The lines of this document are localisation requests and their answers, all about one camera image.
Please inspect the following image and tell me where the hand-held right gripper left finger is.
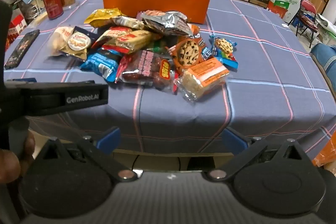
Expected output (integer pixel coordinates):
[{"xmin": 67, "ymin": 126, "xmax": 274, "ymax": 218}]
[{"xmin": 41, "ymin": 126, "xmax": 138, "ymax": 183}]

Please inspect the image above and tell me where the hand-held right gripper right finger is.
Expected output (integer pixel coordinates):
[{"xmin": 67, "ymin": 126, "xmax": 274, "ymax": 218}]
[{"xmin": 209, "ymin": 127, "xmax": 306, "ymax": 183}]

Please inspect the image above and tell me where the clear pale biscuit packet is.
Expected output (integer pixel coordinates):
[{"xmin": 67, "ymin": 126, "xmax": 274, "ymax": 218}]
[{"xmin": 48, "ymin": 27, "xmax": 74, "ymax": 57}]

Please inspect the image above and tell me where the orange label rice cracker packet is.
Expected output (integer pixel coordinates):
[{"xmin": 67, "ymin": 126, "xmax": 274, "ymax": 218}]
[{"xmin": 175, "ymin": 57, "xmax": 230, "ymax": 103}]

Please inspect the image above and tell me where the person's left hand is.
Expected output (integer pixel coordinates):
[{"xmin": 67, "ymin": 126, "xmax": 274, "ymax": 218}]
[{"xmin": 0, "ymin": 132, "xmax": 36, "ymax": 184}]

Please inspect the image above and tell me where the black flat chocolate box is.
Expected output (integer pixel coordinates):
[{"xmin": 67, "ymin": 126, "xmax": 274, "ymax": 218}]
[{"xmin": 4, "ymin": 29, "xmax": 41, "ymax": 70}]

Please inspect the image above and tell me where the blue plaid tablecloth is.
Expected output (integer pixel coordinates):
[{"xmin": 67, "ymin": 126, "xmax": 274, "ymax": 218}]
[{"xmin": 4, "ymin": 0, "xmax": 336, "ymax": 153}]

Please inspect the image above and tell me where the dark packet with round label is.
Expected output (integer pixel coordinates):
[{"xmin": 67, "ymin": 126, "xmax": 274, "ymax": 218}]
[{"xmin": 60, "ymin": 26, "xmax": 93, "ymax": 61}]

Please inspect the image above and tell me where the red snack carton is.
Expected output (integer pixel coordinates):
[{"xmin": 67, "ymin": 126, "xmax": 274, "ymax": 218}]
[{"xmin": 7, "ymin": 14, "xmax": 27, "ymax": 46}]

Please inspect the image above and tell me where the red dates packet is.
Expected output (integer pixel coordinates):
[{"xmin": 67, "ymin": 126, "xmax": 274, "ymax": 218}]
[{"xmin": 115, "ymin": 50, "xmax": 176, "ymax": 91}]

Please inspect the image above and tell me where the orange plastic bag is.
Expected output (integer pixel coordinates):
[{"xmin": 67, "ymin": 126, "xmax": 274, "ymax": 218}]
[{"xmin": 312, "ymin": 132, "xmax": 336, "ymax": 167}]

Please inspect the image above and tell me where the small blue cookie packet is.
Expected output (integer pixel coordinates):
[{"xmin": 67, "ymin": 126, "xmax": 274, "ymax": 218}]
[{"xmin": 209, "ymin": 35, "xmax": 238, "ymax": 70}]

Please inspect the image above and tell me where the red drink can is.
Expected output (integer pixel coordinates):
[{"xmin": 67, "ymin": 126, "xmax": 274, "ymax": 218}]
[{"xmin": 42, "ymin": 0, "xmax": 64, "ymax": 20}]

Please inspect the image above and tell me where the orange chocolate chip cookie packet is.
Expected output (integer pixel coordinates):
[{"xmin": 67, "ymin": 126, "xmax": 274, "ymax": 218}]
[{"xmin": 168, "ymin": 35, "xmax": 210, "ymax": 75}]

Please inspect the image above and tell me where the gold snack packet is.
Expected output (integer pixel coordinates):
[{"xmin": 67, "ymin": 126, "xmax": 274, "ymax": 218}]
[{"xmin": 84, "ymin": 8, "xmax": 123, "ymax": 28}]

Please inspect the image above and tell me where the green snack packet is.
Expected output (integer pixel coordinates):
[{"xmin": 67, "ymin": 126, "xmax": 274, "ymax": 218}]
[{"xmin": 150, "ymin": 40, "xmax": 172, "ymax": 54}]

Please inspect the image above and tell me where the beige crinkled snack packet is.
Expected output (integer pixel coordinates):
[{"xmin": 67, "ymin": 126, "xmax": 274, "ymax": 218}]
[{"xmin": 112, "ymin": 16, "xmax": 145, "ymax": 31}]

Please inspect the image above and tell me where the blue striped cushion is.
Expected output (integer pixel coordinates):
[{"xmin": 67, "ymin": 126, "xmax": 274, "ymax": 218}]
[{"xmin": 310, "ymin": 43, "xmax": 336, "ymax": 99}]

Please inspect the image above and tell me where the silver foil snack packet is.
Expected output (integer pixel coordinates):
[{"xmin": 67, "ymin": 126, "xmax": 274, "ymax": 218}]
[{"xmin": 136, "ymin": 10, "xmax": 193, "ymax": 36}]

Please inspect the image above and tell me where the orange gift bag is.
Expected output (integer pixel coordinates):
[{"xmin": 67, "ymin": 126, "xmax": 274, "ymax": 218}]
[{"xmin": 268, "ymin": 0, "xmax": 289, "ymax": 19}]

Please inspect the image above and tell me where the red folding chair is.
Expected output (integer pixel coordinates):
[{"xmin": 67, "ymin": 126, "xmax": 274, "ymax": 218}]
[{"xmin": 294, "ymin": 0, "xmax": 320, "ymax": 42}]

